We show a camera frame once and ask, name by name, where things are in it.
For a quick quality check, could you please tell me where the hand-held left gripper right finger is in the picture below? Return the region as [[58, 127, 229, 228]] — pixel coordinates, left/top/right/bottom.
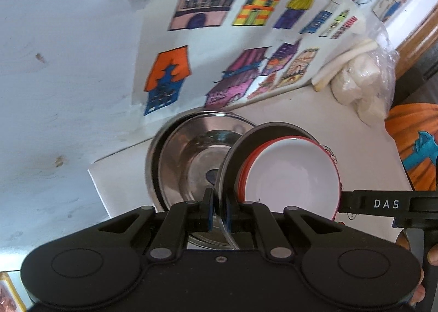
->
[[224, 196, 343, 261]]

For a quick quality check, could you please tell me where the framed picture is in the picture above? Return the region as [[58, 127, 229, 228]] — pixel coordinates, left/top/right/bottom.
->
[[0, 271, 27, 312]]

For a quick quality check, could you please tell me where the painting of orange dress figure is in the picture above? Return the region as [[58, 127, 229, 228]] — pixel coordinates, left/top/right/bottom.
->
[[385, 59, 438, 191]]

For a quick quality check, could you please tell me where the coloured houses drawing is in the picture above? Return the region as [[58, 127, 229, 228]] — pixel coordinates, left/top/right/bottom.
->
[[132, 0, 367, 127]]

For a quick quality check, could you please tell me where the white stick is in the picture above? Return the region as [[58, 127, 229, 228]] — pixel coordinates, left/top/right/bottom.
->
[[311, 40, 379, 86], [315, 69, 343, 92]]

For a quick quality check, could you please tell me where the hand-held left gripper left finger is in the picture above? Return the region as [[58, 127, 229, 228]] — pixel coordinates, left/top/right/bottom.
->
[[99, 188, 215, 261]]

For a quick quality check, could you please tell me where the stainless steel bowl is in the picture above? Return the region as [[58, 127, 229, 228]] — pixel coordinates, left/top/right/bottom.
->
[[215, 122, 343, 252]]

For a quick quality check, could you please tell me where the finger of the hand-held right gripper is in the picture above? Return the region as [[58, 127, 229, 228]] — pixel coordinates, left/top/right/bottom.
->
[[337, 190, 412, 215]]

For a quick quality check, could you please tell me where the white printed table cloth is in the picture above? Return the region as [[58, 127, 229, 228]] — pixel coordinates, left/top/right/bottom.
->
[[87, 83, 415, 231]]

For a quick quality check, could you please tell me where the brown wooden frame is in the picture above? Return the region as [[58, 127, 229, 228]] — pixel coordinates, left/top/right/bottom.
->
[[395, 14, 438, 80]]

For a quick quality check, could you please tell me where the white floral ceramic bowl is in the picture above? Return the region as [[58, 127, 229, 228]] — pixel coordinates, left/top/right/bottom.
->
[[235, 136, 319, 204]]

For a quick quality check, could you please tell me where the clear plastic bag of white lumps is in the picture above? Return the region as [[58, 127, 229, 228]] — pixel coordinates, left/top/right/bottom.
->
[[330, 21, 402, 129]]

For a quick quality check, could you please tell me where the white red-rimmed ceramic bowl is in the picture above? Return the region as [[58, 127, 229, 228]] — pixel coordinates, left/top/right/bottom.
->
[[244, 138, 342, 221]]

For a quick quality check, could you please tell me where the person's right hand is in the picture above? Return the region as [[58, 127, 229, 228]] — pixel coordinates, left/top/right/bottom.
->
[[409, 242, 438, 306]]

